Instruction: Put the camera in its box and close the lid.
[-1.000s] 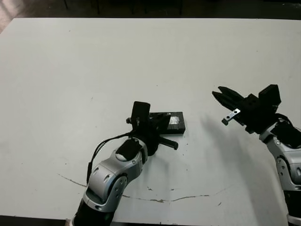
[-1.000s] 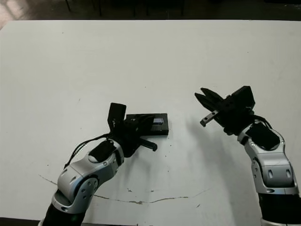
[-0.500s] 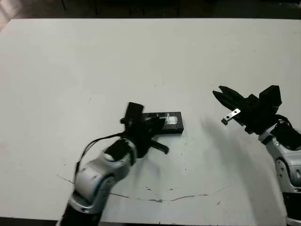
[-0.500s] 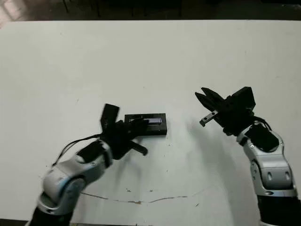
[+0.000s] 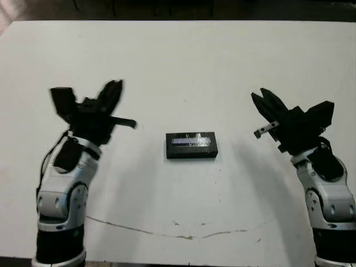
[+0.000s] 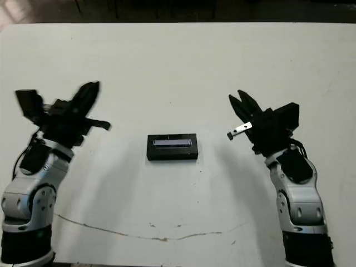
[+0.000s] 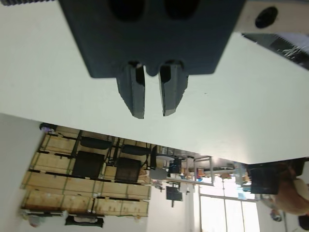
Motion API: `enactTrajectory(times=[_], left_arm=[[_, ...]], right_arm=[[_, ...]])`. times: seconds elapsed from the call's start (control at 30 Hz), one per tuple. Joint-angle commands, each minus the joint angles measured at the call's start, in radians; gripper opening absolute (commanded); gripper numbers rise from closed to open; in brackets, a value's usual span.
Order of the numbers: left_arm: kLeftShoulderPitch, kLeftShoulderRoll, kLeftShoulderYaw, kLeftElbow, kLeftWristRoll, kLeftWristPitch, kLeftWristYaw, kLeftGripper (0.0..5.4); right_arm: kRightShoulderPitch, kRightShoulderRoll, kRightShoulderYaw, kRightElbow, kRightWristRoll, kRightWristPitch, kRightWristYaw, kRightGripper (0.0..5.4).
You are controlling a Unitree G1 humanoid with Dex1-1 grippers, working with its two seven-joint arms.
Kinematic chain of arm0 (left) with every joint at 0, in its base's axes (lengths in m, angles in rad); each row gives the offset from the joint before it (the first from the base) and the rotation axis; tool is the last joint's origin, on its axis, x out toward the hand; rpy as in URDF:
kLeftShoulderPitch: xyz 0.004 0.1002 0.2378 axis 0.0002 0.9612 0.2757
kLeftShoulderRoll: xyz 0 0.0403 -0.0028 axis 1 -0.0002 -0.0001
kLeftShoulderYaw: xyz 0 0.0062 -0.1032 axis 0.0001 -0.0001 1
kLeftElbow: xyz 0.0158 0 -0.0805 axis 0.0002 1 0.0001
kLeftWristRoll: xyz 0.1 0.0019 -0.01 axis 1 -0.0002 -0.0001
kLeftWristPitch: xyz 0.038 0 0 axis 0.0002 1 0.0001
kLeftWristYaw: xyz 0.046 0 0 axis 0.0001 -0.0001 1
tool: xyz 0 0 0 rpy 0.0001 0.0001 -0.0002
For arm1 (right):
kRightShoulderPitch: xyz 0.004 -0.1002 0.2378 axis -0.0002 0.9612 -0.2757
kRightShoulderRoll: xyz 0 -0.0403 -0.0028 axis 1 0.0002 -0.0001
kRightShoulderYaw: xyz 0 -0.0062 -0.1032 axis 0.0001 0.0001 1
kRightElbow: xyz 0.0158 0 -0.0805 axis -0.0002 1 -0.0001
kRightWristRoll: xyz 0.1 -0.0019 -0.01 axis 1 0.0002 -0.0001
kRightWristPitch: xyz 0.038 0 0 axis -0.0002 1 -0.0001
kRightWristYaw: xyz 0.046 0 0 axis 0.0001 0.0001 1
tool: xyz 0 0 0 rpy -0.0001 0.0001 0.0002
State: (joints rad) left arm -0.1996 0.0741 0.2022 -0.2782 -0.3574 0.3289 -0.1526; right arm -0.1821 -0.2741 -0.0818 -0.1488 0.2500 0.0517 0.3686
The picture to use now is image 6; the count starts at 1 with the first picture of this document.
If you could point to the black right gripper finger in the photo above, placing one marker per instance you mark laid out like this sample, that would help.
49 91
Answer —
250 107
240 112

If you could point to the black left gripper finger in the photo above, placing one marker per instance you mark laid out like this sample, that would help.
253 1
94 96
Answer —
80 97
93 96

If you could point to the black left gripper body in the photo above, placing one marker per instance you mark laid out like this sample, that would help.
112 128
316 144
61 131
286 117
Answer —
64 125

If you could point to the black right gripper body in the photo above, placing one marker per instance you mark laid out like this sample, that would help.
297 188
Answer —
267 133

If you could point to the black box lid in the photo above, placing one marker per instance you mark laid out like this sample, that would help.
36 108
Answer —
172 154

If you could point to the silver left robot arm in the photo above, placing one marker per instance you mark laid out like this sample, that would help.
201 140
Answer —
27 200

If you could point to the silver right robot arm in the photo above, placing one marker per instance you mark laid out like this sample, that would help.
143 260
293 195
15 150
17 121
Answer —
300 200

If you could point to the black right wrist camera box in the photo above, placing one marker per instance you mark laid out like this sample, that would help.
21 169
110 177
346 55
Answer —
287 115

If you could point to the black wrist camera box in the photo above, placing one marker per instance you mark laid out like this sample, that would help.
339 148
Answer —
27 104
287 115

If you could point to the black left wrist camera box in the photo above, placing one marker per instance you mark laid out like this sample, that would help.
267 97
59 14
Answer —
27 104

